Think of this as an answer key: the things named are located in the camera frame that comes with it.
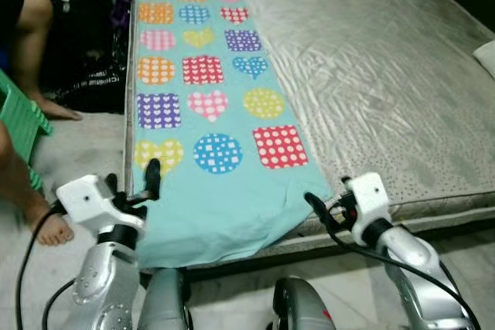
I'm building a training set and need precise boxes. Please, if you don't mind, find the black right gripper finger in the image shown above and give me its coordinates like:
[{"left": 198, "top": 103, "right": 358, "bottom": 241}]
[{"left": 304, "top": 192, "right": 339, "bottom": 232}]

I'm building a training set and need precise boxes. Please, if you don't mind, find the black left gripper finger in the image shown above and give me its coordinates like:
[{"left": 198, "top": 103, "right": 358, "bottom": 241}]
[{"left": 142, "top": 158, "right": 162, "bottom": 201}]

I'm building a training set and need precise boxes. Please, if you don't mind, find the white pillow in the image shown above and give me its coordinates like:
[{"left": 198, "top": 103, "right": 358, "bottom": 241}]
[{"left": 473, "top": 39, "right": 495, "bottom": 77}]

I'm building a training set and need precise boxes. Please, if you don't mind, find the teal sheet with colourful shapes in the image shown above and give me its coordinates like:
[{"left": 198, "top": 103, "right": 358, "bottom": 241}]
[{"left": 129, "top": 0, "right": 335, "bottom": 269}]

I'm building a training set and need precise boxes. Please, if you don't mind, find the silver right robot leg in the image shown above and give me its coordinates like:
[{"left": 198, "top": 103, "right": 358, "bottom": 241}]
[{"left": 271, "top": 276, "right": 338, "bottom": 330}]

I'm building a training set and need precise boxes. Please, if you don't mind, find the white quilted mattress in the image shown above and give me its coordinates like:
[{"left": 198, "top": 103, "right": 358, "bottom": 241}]
[{"left": 124, "top": 0, "right": 495, "bottom": 263}]

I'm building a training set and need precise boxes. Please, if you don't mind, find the green plastic stool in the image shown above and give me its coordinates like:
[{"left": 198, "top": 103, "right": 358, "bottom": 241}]
[{"left": 0, "top": 69, "right": 53, "bottom": 192}]

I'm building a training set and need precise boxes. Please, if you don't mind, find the person in black shorts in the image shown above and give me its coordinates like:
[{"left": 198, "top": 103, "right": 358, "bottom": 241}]
[{"left": 0, "top": 0, "right": 83, "bottom": 247}]

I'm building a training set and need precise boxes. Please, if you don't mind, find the dark cabinet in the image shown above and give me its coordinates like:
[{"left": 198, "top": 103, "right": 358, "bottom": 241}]
[{"left": 19, "top": 0, "right": 132, "bottom": 113}]

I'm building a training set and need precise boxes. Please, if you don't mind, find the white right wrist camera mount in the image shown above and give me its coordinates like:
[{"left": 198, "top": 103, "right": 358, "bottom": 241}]
[{"left": 343, "top": 172, "right": 392, "bottom": 244}]

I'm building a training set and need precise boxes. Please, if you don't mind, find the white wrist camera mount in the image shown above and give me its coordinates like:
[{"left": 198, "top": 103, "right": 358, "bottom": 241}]
[
  {"left": 56, "top": 175, "right": 126, "bottom": 236},
  {"left": 343, "top": 172, "right": 392, "bottom": 244}
]

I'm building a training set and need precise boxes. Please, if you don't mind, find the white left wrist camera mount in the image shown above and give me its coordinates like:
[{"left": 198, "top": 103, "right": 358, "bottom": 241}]
[{"left": 56, "top": 175, "right": 126, "bottom": 236}]

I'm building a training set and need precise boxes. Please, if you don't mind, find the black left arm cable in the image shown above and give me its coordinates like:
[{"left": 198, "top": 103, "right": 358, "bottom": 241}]
[{"left": 15, "top": 202, "right": 78, "bottom": 330}]

